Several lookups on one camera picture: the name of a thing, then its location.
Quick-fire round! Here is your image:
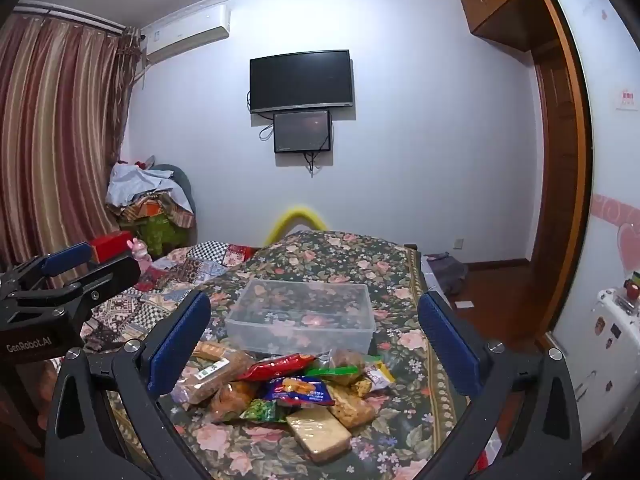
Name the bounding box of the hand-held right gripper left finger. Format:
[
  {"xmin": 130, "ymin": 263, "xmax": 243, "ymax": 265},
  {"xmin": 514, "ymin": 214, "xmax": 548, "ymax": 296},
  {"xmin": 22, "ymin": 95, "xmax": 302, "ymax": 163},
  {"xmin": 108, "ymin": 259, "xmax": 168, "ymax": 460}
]
[{"xmin": 44, "ymin": 290, "xmax": 213, "ymax": 480}]

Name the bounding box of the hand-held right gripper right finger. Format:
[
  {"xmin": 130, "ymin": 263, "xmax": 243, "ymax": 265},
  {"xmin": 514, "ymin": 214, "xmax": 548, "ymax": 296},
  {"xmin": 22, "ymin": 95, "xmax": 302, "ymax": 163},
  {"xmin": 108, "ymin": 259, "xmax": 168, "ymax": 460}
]
[{"xmin": 417, "ymin": 290, "xmax": 586, "ymax": 480}]

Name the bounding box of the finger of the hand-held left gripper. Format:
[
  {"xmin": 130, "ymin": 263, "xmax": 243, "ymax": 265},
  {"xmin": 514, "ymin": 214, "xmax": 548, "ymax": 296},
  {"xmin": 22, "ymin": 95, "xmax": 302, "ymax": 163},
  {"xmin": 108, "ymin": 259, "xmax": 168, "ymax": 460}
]
[
  {"xmin": 0, "ymin": 241, "xmax": 93, "ymax": 301},
  {"xmin": 15, "ymin": 254, "xmax": 142, "ymax": 327}
]

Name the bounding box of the small white yellow snack packet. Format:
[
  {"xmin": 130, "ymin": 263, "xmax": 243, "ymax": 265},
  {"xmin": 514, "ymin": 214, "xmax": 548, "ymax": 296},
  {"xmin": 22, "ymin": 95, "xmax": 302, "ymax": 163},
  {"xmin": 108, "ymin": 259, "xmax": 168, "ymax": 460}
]
[{"xmin": 367, "ymin": 360, "xmax": 397, "ymax": 391}]

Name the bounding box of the clear plastic storage box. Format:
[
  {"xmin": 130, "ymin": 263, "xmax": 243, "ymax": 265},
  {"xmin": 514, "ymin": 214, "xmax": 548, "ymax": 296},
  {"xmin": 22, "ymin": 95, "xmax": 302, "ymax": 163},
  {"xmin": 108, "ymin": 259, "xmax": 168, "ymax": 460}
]
[{"xmin": 224, "ymin": 278, "xmax": 377, "ymax": 358}]

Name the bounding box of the red box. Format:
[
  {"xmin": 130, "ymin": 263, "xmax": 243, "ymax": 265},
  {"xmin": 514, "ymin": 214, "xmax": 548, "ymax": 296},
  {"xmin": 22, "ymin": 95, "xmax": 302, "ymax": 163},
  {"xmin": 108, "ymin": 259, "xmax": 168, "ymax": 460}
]
[{"xmin": 90, "ymin": 232, "xmax": 136, "ymax": 263}]

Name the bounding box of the tan biscuit packet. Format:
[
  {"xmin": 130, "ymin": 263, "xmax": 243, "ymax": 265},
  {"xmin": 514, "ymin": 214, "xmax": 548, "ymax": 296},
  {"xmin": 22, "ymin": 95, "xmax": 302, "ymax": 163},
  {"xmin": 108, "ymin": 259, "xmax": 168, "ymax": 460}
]
[{"xmin": 192, "ymin": 341, "xmax": 236, "ymax": 361}]

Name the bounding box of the clear bread packet green label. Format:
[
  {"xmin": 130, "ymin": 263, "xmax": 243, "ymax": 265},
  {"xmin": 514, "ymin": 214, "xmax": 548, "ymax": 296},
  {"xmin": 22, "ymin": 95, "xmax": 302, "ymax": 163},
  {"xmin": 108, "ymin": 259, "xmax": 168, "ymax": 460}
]
[{"xmin": 172, "ymin": 347, "xmax": 256, "ymax": 406}]

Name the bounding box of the green printed cloth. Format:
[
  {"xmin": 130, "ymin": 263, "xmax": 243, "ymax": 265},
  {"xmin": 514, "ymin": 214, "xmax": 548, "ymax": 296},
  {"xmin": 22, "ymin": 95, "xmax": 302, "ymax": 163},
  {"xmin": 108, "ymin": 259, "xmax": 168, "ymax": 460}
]
[{"xmin": 137, "ymin": 215, "xmax": 193, "ymax": 257}]

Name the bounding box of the white striped bed sheet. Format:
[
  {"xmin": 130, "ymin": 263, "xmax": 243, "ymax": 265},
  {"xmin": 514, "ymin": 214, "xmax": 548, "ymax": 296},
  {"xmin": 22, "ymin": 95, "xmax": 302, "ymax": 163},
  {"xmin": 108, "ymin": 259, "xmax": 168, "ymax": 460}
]
[{"xmin": 419, "ymin": 255, "xmax": 443, "ymax": 301}]

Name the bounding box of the grey bag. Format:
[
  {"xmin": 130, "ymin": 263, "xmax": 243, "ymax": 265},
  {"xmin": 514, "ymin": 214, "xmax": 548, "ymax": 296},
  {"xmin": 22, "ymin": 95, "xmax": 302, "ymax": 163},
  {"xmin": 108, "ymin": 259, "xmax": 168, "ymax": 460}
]
[{"xmin": 425, "ymin": 254, "xmax": 469, "ymax": 295}]

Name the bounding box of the patchwork quilt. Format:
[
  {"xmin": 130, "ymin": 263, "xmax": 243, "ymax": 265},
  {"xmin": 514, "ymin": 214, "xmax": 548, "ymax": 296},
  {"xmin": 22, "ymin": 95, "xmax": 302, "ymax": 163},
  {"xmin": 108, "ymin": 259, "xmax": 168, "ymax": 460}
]
[{"xmin": 80, "ymin": 240, "xmax": 261, "ymax": 356}]

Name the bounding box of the pile of clothes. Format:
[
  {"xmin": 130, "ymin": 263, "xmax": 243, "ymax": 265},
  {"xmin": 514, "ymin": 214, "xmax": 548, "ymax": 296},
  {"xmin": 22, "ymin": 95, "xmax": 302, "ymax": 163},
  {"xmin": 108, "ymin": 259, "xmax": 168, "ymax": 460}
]
[{"xmin": 106, "ymin": 160, "xmax": 196, "ymax": 211}]

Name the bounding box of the brown pastry packet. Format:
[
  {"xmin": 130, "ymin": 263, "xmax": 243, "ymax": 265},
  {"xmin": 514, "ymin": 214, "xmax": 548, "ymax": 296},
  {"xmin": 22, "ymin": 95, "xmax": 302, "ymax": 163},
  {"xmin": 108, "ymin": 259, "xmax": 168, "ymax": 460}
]
[{"xmin": 327, "ymin": 349, "xmax": 383, "ymax": 368}]

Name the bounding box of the red snack packet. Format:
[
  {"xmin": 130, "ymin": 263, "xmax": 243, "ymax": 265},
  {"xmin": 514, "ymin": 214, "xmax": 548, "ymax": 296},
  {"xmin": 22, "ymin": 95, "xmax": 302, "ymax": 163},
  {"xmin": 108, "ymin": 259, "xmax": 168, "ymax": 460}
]
[{"xmin": 237, "ymin": 353, "xmax": 316, "ymax": 382}]

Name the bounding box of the green striped snack packet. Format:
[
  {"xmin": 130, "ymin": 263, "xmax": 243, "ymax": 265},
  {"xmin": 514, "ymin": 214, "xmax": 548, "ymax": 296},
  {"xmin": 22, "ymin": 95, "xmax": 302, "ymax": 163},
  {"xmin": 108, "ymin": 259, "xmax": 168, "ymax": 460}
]
[{"xmin": 305, "ymin": 364, "xmax": 361, "ymax": 378}]

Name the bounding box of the rice cracker packet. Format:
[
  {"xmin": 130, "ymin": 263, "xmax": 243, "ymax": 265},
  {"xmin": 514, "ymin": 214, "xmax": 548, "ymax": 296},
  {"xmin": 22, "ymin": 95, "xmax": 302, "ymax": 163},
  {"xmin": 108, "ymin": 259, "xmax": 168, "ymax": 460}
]
[{"xmin": 325, "ymin": 385, "xmax": 377, "ymax": 430}]

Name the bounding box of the grey chair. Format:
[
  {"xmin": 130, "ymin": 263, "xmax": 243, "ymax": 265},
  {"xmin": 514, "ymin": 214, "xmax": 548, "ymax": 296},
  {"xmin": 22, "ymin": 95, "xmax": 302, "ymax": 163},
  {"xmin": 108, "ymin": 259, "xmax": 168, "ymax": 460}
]
[{"xmin": 150, "ymin": 164, "xmax": 199, "ymax": 221}]

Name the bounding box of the striped curtain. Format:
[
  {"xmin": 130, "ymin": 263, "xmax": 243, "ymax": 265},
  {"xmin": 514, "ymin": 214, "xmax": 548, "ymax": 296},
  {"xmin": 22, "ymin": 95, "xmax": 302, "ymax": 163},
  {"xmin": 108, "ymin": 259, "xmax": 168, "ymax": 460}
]
[{"xmin": 0, "ymin": 7, "xmax": 142, "ymax": 281}]

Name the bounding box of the blue snack packet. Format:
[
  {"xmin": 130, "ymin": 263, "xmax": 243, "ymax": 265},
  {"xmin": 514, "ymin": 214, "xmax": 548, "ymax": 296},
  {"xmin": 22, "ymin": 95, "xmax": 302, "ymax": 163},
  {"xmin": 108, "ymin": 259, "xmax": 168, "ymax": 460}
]
[{"xmin": 260, "ymin": 377, "xmax": 336, "ymax": 407}]

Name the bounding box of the floral blanket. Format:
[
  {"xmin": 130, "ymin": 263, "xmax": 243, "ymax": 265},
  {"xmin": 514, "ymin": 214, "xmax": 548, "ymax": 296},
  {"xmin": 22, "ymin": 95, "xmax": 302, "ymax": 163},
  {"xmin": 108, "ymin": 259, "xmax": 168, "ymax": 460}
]
[{"xmin": 85, "ymin": 230, "xmax": 481, "ymax": 480}]

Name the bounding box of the pale wafer block packet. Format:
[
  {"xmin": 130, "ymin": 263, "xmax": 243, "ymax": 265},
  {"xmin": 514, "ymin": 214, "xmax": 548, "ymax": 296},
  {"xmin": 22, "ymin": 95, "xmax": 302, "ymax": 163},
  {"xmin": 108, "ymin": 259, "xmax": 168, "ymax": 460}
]
[{"xmin": 286, "ymin": 405, "xmax": 353, "ymax": 463}]

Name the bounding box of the yellow hoop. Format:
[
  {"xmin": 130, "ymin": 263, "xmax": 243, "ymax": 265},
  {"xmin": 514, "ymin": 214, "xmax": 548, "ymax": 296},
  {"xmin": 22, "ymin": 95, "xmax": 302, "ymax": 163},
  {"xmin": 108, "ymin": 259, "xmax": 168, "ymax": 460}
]
[{"xmin": 267, "ymin": 204, "xmax": 328, "ymax": 246}]

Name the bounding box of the small black monitor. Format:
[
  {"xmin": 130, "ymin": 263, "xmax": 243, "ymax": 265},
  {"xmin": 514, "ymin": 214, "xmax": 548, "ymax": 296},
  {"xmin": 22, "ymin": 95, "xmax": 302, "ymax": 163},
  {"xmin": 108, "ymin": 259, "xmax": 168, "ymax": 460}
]
[{"xmin": 273, "ymin": 109, "xmax": 333, "ymax": 154}]

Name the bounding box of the white air conditioner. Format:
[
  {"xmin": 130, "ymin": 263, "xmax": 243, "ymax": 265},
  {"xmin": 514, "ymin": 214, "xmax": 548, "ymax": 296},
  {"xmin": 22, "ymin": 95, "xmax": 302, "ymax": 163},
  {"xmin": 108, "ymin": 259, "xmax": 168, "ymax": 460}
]
[{"xmin": 141, "ymin": 4, "xmax": 231, "ymax": 66}]

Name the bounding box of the large black television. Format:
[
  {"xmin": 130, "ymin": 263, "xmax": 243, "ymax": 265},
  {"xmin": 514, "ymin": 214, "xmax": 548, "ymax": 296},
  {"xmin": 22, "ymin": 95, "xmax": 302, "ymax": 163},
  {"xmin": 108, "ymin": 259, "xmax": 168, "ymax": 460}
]
[{"xmin": 249, "ymin": 50, "xmax": 356, "ymax": 114}]

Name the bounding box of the wooden overhead cabinet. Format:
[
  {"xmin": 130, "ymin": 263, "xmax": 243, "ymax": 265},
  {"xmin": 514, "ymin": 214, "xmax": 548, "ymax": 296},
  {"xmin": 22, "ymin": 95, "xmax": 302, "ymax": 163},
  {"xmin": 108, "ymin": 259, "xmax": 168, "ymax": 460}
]
[{"xmin": 459, "ymin": 0, "xmax": 553, "ymax": 53}]

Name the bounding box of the wooden wardrobe frame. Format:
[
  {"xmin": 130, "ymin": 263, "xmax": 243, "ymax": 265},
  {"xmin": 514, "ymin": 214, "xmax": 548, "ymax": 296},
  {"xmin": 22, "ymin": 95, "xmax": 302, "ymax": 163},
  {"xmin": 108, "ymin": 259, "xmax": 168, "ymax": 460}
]
[{"xmin": 529, "ymin": 0, "xmax": 597, "ymax": 341}]

